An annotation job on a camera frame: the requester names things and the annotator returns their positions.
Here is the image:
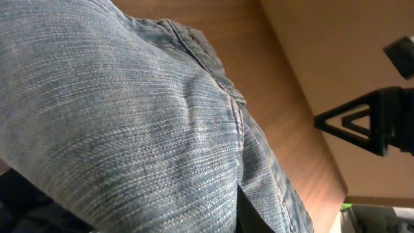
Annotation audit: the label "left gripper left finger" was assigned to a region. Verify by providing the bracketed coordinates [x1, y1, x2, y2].
[1, 169, 94, 233]

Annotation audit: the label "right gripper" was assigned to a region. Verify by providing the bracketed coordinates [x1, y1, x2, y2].
[314, 36, 413, 157]

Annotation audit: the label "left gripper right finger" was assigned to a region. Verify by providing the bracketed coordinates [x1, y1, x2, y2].
[235, 186, 274, 233]

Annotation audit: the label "light blue jeans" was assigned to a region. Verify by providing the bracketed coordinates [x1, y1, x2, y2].
[1, 0, 314, 232]

